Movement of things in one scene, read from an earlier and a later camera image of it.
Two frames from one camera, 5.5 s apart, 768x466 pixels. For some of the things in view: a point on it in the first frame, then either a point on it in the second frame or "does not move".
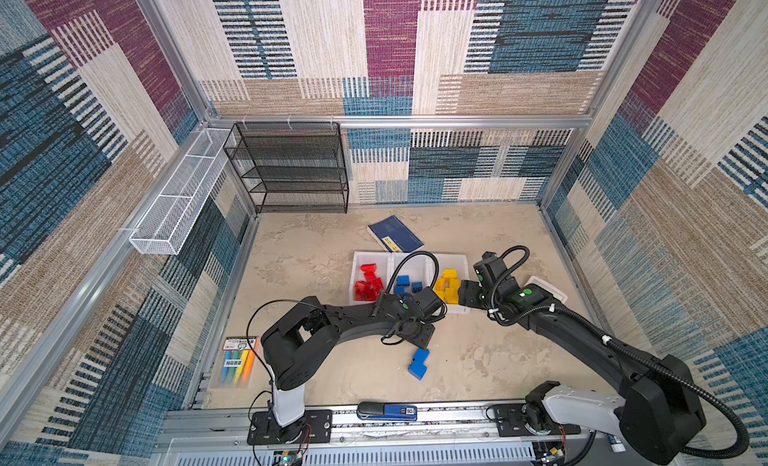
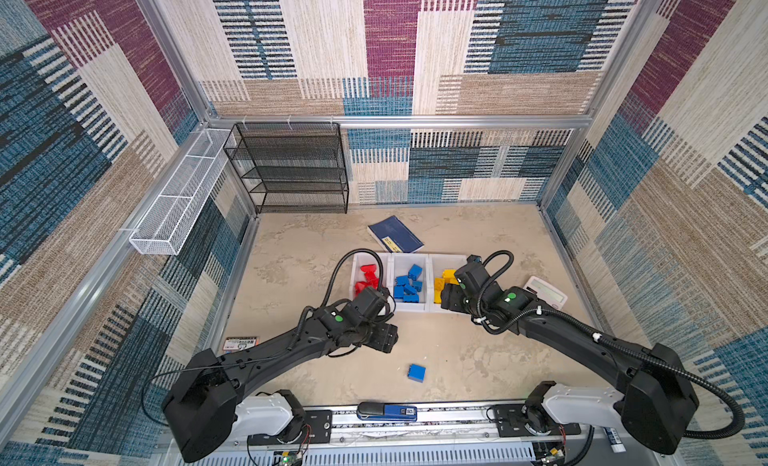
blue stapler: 378,411 does not move
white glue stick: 615,443 does not move
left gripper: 426,336 to 386,338
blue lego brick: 420,356 to 414,272
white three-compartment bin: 425,279 does not move
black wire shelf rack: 291,167 does not move
